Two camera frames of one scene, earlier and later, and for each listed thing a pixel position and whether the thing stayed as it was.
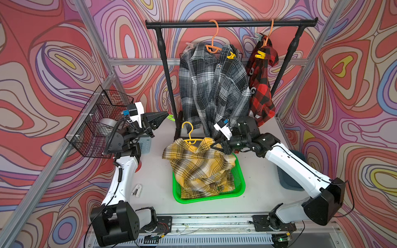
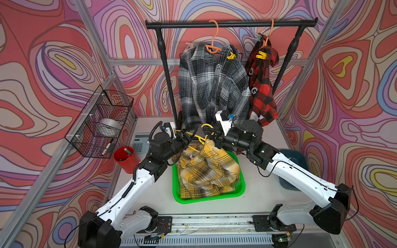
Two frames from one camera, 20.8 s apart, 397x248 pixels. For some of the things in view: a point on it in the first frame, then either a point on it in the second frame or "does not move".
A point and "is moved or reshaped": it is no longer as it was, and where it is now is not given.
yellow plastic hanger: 190,141 is moved or reshaped
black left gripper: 154,124 to 184,143
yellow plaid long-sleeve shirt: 201,169 does not move
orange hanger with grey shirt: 212,49 does not move
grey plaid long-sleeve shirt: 213,86 does not move
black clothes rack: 300,21 does not move
